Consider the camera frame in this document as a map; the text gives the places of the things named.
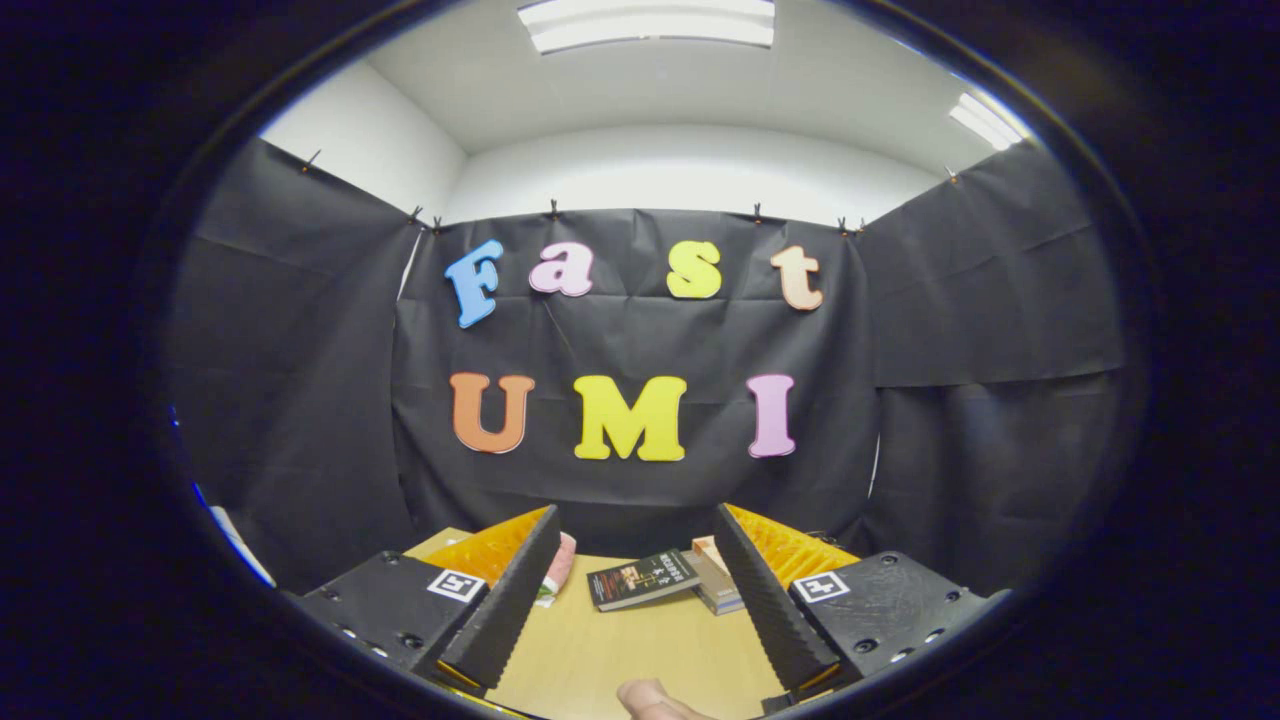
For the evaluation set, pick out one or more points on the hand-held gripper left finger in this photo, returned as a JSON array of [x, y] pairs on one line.
[[510, 610]]

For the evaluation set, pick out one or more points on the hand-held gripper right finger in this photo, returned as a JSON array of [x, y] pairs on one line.
[[765, 610]]

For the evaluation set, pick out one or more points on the grey cover book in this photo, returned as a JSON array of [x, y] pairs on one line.
[[722, 598]]

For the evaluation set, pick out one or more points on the watermelon slice plush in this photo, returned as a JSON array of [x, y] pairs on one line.
[[560, 565]]

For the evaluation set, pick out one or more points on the black paperback book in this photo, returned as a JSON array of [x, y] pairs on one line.
[[640, 580]]

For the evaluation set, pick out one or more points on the row of black cloth clips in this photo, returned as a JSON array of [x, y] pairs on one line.
[[552, 210]]

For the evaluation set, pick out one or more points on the small ceiling light panel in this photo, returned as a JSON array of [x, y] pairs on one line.
[[985, 120]]

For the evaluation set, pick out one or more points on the long ceiling light panel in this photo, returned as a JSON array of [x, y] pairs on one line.
[[650, 25]]

